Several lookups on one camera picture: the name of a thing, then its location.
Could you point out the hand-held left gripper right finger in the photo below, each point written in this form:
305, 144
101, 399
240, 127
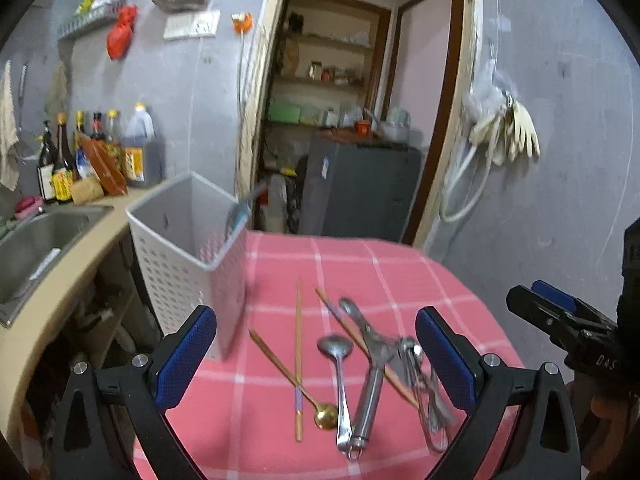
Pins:
445, 360

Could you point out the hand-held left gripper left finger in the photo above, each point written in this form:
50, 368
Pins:
185, 360

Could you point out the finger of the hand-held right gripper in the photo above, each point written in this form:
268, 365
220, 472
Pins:
537, 312
552, 294

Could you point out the metal whisk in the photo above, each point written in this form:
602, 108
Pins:
430, 410

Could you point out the stainless steel kitchen tongs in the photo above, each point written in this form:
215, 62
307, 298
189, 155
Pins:
369, 390

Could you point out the white perforated utensil basket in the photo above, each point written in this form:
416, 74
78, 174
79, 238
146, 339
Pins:
170, 270

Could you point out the silver metal spoon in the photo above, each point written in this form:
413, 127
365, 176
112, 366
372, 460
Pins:
335, 347

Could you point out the wooden chopstick with purple band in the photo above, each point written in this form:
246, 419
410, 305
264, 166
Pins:
299, 340

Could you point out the plain wooden chopstick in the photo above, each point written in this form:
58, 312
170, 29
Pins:
330, 306

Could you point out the person's right hand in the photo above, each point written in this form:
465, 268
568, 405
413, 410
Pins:
607, 420

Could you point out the bluish metal spoon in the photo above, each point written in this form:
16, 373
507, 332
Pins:
237, 217

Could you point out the pink plaid tablecloth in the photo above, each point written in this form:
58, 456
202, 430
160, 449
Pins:
300, 260

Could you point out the cream rubber gloves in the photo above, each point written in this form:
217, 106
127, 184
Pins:
520, 132

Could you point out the stainless steel sink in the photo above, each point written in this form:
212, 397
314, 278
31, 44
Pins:
40, 245

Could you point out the grey cabinet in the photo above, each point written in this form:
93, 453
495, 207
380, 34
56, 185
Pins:
360, 190

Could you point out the beige food packet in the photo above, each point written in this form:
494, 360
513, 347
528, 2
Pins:
86, 191

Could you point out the brown snack packet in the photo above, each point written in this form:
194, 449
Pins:
107, 170

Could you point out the large cooking oil jug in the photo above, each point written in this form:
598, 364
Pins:
142, 155

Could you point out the dark sauce bottle yellow label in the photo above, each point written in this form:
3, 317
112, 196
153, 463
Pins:
62, 180

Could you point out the pink sponge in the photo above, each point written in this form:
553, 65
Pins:
27, 207

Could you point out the white metal pot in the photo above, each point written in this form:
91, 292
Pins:
395, 132

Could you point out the dark sauce bottle white label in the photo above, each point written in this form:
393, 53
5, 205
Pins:
45, 175

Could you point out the amber sauce bottle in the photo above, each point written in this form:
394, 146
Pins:
114, 135

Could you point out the red pot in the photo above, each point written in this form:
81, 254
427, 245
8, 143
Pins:
363, 128

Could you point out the green box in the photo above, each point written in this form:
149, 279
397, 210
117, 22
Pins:
283, 112

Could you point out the beige hanging towel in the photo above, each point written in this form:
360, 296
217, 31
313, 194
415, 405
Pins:
7, 125

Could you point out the hanging metal utensil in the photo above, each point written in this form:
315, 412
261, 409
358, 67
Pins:
22, 82

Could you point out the red plastic bag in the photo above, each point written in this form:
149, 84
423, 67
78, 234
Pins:
121, 35

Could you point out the wooden shelf unit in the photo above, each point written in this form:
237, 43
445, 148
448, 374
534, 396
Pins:
325, 42

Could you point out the wooden door frame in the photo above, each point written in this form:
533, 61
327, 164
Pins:
462, 85

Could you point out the white wall socket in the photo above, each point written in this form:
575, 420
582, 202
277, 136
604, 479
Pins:
192, 25

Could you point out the orange wall hook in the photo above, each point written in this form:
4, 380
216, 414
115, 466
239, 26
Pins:
241, 22

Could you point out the metal wall rack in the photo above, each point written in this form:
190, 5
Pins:
87, 22

